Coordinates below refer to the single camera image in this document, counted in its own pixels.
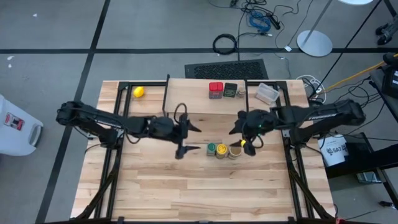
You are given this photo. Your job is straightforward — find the clear plastic container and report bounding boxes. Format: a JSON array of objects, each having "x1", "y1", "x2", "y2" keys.
[{"x1": 254, "y1": 82, "x2": 280, "y2": 105}]

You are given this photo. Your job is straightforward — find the red lid spice tin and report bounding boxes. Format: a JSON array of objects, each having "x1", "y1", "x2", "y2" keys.
[{"x1": 208, "y1": 82, "x2": 224, "y2": 100}]

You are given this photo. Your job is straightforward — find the black floor grate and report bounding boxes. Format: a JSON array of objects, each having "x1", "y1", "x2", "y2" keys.
[{"x1": 183, "y1": 58, "x2": 269, "y2": 81}]

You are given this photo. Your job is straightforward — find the black wheeled base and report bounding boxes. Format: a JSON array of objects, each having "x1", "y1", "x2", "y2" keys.
[{"x1": 374, "y1": 15, "x2": 398, "y2": 47}]

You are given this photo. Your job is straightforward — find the black metal table frame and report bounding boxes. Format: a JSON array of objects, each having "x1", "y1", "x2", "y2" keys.
[{"x1": 70, "y1": 80, "x2": 338, "y2": 224}]

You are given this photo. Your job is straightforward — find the black electronic device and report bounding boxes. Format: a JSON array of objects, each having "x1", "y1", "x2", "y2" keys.
[{"x1": 381, "y1": 52, "x2": 398, "y2": 98}]

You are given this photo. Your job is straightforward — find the black power strip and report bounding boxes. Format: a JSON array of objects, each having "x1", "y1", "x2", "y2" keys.
[{"x1": 266, "y1": 12, "x2": 282, "y2": 31}]

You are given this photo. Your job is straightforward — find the wooden shelf black metal legs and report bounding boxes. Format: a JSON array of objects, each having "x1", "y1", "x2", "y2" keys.
[{"x1": 162, "y1": 73, "x2": 249, "y2": 124}]

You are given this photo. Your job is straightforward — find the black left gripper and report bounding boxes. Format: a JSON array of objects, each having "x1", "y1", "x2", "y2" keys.
[{"x1": 148, "y1": 112, "x2": 203, "y2": 161}]

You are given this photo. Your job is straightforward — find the white plastic bin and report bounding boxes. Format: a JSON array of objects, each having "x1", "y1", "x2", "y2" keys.
[{"x1": 0, "y1": 93, "x2": 45, "y2": 157}]

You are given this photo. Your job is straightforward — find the coiled blue cable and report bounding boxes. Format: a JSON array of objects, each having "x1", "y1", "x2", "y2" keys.
[{"x1": 247, "y1": 11, "x2": 272, "y2": 33}]

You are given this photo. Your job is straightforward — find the grey round base lamp stand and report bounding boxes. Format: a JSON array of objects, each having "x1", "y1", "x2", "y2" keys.
[{"x1": 296, "y1": 0, "x2": 334, "y2": 58}]

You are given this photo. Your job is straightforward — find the coiled black cable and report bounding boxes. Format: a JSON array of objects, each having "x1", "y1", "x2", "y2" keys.
[{"x1": 212, "y1": 33, "x2": 239, "y2": 56}]

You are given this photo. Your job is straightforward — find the white printed bucket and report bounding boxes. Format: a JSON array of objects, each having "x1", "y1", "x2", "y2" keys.
[{"x1": 317, "y1": 133, "x2": 349, "y2": 167}]

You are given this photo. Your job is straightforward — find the yellow cable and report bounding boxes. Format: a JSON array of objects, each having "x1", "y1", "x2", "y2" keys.
[{"x1": 317, "y1": 52, "x2": 398, "y2": 94}]

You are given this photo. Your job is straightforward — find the black side cart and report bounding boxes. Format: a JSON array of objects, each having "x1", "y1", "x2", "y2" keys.
[{"x1": 323, "y1": 132, "x2": 398, "y2": 206}]

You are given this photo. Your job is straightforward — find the yellow lid seasoning jar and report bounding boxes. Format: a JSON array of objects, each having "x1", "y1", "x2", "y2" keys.
[{"x1": 215, "y1": 142, "x2": 229, "y2": 160}]

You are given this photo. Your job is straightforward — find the green lid spice jar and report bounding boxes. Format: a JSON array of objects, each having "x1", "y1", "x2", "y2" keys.
[{"x1": 206, "y1": 142, "x2": 218, "y2": 157}]

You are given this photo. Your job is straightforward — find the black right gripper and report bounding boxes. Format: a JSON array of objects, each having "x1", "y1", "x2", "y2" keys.
[{"x1": 228, "y1": 108, "x2": 282, "y2": 157}]

